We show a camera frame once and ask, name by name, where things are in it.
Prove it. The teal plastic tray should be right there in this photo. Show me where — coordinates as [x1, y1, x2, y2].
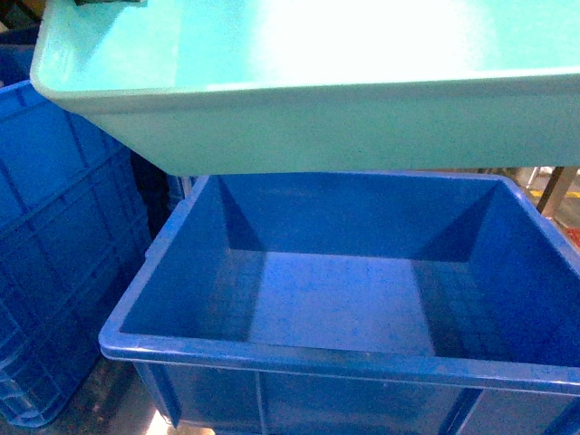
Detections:
[31, 1, 579, 176]

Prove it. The blue crate behind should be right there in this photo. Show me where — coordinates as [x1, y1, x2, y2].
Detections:
[166, 174, 196, 212]

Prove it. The large blue plastic crate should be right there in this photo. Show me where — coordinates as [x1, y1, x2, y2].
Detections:
[99, 172, 579, 434]

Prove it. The blue ribbed crate left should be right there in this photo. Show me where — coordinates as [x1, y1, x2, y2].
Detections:
[1, 81, 150, 428]

